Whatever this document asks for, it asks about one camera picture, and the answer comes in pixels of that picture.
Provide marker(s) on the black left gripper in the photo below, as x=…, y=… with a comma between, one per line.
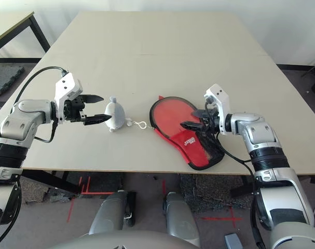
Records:
x=74, y=109

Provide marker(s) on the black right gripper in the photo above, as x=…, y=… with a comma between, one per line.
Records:
x=210, y=122

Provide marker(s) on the red black paddle case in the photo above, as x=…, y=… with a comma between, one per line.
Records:
x=170, y=114

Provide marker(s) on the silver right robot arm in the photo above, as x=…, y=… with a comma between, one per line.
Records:
x=258, y=132

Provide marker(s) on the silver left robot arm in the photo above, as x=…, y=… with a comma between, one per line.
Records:
x=25, y=114

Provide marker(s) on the speckled rubber floor mat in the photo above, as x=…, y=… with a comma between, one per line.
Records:
x=35, y=189
x=206, y=189

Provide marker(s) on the black-framed side table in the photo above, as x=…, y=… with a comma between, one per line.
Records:
x=40, y=36

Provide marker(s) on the black foam puzzle mat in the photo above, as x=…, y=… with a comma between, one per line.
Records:
x=6, y=77

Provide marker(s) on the grey robot right leg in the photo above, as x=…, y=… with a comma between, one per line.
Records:
x=180, y=218

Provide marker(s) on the grey robot leg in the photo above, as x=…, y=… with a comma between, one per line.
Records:
x=180, y=218
x=108, y=212

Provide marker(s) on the grey robot left leg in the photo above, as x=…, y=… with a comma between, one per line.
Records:
x=108, y=212

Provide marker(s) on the grey floor pedal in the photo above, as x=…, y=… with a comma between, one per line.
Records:
x=232, y=241

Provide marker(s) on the grey robot torso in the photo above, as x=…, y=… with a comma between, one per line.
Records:
x=121, y=242

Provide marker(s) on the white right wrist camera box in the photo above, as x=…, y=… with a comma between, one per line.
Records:
x=219, y=98

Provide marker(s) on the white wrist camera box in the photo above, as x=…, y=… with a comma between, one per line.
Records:
x=66, y=88
x=219, y=98

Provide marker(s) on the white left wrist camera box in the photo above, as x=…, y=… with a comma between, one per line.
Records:
x=66, y=88

